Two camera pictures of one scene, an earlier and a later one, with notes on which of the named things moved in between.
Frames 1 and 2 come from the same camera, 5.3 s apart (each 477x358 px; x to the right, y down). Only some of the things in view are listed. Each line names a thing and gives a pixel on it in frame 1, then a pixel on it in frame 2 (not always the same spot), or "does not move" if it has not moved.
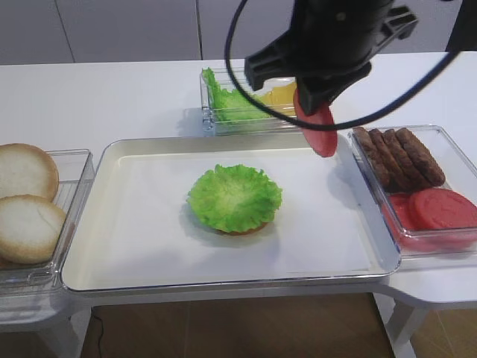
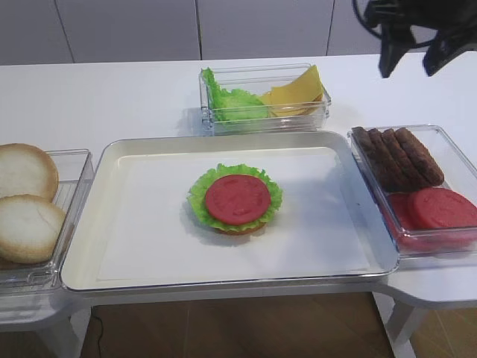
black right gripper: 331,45 → 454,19
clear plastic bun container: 76,171 does not move
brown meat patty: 371,153 does not move
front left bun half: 30,228 does not move
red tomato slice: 323,142 → 238,199
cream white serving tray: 162,212 does not move
